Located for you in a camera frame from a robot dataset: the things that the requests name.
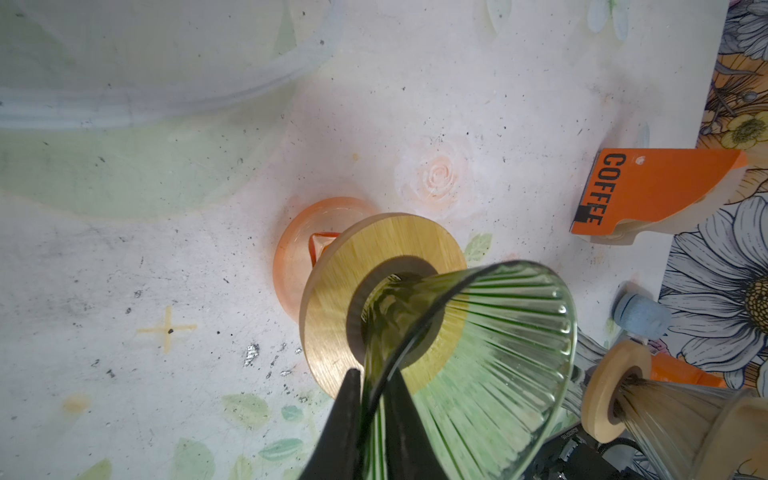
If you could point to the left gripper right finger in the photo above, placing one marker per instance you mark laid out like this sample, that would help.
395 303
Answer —
409 454

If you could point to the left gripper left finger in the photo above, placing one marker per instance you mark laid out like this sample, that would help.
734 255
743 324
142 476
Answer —
337 454

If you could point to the green glass dripper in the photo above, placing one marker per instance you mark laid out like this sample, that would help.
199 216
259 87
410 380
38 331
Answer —
486 354

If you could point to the wooden ring holder front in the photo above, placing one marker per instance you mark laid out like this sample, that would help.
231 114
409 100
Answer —
625 360

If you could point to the wooden ring holder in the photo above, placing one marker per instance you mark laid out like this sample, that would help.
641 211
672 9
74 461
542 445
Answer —
346 275
625 360

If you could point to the orange glass carafe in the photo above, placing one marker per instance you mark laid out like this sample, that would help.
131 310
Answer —
305 239

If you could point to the clear grey glass dripper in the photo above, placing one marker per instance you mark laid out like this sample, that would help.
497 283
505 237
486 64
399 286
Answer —
670 421

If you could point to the orange coffee filter pack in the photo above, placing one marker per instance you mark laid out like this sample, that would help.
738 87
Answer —
630 191

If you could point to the clear grey glass carafe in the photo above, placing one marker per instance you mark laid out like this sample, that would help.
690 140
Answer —
588 355

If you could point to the blue grey oval sponge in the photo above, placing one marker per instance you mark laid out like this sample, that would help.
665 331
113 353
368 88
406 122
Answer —
641 316

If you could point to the orange lid bottle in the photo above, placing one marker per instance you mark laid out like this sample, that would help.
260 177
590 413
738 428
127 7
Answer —
669 369

